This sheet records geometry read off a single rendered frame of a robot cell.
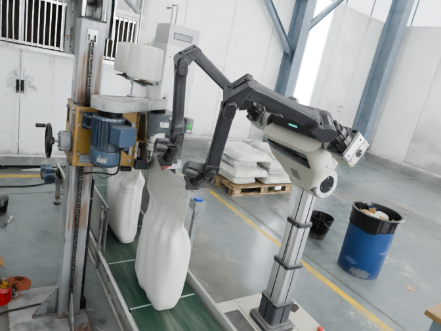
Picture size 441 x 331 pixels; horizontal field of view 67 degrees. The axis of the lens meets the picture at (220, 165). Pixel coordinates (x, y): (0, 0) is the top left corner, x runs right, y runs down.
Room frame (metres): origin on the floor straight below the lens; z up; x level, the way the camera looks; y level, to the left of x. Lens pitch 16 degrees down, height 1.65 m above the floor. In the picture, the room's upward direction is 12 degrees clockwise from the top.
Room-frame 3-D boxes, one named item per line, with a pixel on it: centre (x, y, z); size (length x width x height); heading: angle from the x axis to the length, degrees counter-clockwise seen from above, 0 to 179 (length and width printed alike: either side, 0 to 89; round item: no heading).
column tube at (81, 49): (1.75, 0.77, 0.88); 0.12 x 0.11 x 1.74; 126
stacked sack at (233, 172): (4.72, -0.35, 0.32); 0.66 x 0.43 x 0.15; 128
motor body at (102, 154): (1.60, 0.57, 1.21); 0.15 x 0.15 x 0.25
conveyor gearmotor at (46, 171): (3.07, 1.63, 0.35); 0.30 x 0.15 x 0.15; 36
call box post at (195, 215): (1.98, 0.09, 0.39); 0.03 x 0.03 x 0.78; 36
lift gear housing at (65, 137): (1.68, 0.83, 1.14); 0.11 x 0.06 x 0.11; 36
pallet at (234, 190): (5.06, -0.46, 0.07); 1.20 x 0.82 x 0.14; 128
